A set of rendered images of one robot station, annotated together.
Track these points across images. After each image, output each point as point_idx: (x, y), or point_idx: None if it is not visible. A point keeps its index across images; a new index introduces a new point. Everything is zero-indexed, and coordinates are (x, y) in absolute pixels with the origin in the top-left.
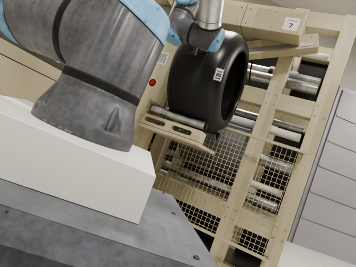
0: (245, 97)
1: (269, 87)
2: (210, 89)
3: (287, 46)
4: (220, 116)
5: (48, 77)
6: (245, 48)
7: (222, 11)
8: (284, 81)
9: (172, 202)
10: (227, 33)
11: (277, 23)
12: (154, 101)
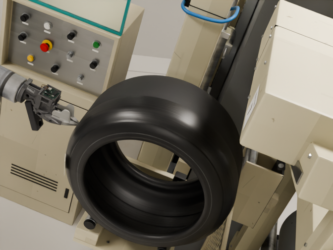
0: (298, 224)
1: (313, 233)
2: (68, 179)
3: None
4: (109, 223)
5: (61, 99)
6: (142, 134)
7: None
8: (326, 241)
9: None
10: (108, 103)
11: (253, 93)
12: None
